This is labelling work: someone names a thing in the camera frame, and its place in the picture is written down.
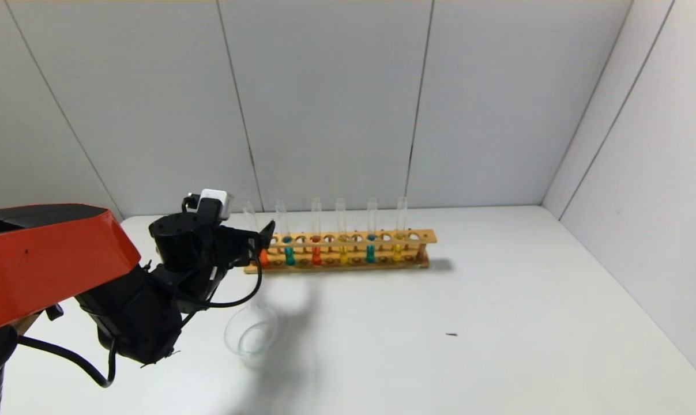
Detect test tube teal blue liquid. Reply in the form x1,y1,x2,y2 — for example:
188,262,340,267
275,200,296,266
366,197,378,264

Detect test tube orange-red liquid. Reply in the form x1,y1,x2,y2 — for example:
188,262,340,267
243,202,270,267

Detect test tube yellow liquid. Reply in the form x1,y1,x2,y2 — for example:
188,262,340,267
335,198,348,265
395,197,409,262

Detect test tube red liquid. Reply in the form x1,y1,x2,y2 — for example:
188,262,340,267
311,198,323,266

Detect wooden test tube rack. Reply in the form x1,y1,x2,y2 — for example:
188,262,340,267
244,229,438,274

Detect clear glass beaker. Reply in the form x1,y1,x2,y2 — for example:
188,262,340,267
224,304,291,369

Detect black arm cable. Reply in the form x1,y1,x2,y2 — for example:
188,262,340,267
16,239,264,388

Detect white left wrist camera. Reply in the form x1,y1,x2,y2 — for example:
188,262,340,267
200,188,234,221

